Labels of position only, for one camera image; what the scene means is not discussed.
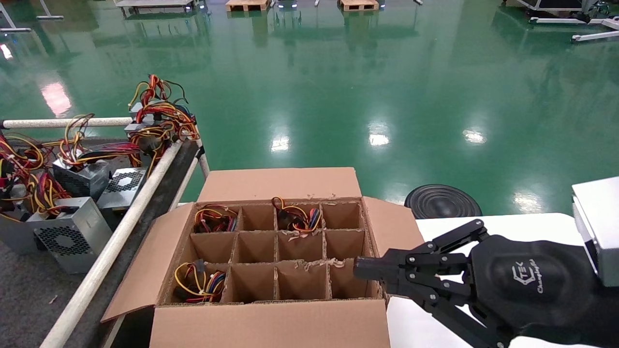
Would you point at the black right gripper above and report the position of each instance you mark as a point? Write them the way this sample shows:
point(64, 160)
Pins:
point(532, 285)

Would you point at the cardboard box with dividers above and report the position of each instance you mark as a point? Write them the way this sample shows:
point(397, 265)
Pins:
point(271, 324)

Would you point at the black ribbed round disc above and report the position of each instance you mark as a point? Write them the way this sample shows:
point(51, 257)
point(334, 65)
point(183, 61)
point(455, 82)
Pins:
point(442, 203)

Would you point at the wooden pallet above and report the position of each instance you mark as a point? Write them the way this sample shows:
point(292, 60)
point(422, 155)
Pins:
point(246, 5)
point(359, 5)

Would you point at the silver power supply hex grille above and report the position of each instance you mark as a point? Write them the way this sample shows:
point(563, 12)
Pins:
point(121, 186)

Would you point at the grey power supply units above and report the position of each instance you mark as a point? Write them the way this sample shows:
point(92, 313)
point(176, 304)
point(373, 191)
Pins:
point(72, 237)

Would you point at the grey background table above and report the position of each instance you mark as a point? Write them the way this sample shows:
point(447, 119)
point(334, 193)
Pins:
point(154, 4)

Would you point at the white wheeled metal frame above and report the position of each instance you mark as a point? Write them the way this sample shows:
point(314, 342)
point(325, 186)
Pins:
point(595, 35)

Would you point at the white metal frame legs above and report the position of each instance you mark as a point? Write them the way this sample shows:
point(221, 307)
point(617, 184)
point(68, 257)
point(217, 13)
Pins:
point(48, 17)

